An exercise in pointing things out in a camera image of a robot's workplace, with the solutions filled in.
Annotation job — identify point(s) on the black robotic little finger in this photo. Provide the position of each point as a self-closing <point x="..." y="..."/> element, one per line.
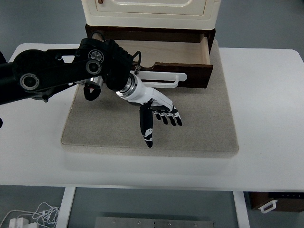
<point x="177" y="117"/>

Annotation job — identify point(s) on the white power adapter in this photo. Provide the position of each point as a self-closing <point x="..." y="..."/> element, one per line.
<point x="18" y="223"/>

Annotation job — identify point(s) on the dark wooden drawer cabinet frame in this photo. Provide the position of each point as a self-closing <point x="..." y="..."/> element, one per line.
<point x="152" y="29"/>

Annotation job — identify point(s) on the grey felt platform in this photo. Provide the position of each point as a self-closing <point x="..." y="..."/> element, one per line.
<point x="110" y="125"/>

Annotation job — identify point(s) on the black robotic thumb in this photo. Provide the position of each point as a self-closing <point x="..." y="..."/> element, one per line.
<point x="146" y="123"/>

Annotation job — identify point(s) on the white drawer handle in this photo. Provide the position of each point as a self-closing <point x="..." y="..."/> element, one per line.
<point x="162" y="79"/>

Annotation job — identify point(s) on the dark wooden drawer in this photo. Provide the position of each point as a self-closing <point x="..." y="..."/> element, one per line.
<point x="178" y="52"/>

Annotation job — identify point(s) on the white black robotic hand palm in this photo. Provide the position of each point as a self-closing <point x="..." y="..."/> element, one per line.
<point x="136" y="92"/>

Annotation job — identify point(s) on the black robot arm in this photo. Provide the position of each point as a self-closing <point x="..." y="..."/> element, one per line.
<point x="41" y="74"/>

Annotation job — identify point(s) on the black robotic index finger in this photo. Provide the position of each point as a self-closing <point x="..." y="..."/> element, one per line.
<point x="157" y="114"/>

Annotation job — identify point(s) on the brown box with white handle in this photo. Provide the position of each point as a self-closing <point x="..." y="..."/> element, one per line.
<point x="278" y="201"/>

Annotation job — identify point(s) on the white table leg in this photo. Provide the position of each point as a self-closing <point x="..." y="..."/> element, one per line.
<point x="241" y="209"/>
<point x="65" y="208"/>

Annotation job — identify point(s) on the metal floor plate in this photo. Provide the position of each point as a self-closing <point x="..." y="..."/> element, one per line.
<point x="117" y="222"/>

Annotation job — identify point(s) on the white table leg right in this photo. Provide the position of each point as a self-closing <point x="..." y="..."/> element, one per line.
<point x="241" y="209"/>

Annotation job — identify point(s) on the white table leg left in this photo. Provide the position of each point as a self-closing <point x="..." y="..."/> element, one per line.
<point x="65" y="208"/>

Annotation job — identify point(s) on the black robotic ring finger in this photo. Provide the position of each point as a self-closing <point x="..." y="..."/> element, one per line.
<point x="170" y="115"/>

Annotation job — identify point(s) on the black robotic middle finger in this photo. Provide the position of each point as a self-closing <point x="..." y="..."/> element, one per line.
<point x="163" y="116"/>

